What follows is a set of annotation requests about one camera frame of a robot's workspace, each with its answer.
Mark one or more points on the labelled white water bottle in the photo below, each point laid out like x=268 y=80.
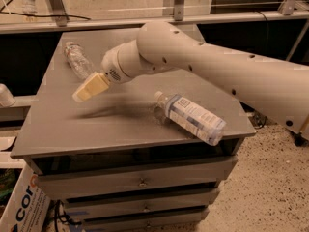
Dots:
x=192 y=117

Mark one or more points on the metal frame rail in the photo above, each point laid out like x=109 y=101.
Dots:
x=13 y=28

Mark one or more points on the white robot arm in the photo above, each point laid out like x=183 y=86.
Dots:
x=277 y=89

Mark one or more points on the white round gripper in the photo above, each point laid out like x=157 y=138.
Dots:
x=110 y=66

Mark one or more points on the grey drawer cabinet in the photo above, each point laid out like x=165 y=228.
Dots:
x=114 y=160

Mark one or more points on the clear plastic bottle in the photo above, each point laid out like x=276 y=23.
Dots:
x=78 y=60

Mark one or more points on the white cardboard box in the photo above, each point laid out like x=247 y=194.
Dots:
x=27 y=206

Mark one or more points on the white cylinder object left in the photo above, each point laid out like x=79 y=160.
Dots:
x=6 y=97

